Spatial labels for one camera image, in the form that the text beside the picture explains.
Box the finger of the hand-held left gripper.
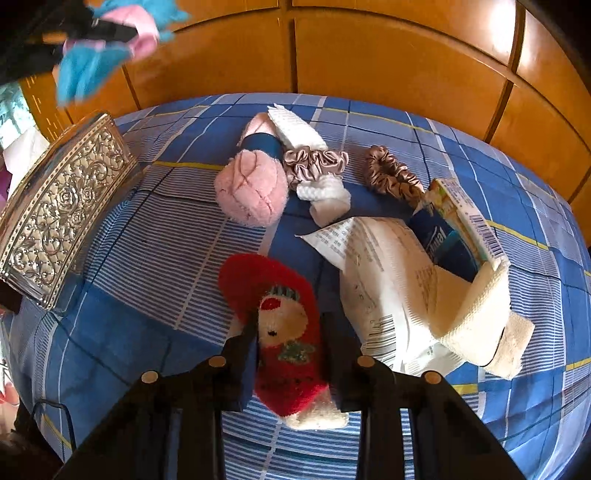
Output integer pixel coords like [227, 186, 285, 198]
[69, 16, 139, 44]

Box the light pink satin scrunchie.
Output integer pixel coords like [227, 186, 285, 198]
[283, 147, 349, 190]

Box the cream knitted sock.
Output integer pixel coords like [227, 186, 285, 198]
[427, 258, 536, 380]

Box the blue plaid bed sheet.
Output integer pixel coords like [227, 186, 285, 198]
[0, 92, 591, 480]

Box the white ribbed sock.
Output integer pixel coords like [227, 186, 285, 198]
[267, 105, 352, 227]

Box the blue toothpaste box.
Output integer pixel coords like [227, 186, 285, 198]
[409, 179, 506, 283]

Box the silver embossed tissue box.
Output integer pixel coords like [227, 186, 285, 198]
[0, 112, 145, 311]

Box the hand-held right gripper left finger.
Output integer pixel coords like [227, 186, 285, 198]
[53, 316, 260, 480]

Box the brown satin scrunchie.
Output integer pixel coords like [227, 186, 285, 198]
[366, 144, 426, 201]

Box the pink fuzzy socks blue band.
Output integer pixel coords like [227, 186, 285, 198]
[213, 113, 291, 228]

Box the thin black cable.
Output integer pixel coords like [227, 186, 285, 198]
[28, 399, 77, 453]

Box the white printed paper sheet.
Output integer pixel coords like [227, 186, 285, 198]
[295, 217, 462, 377]

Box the blue and pink plush toy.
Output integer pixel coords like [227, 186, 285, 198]
[55, 0, 192, 104]

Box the red fuzzy christmas sock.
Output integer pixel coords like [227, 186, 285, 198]
[218, 253, 350, 431]

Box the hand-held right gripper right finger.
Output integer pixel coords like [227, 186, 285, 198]
[322, 311, 527, 480]

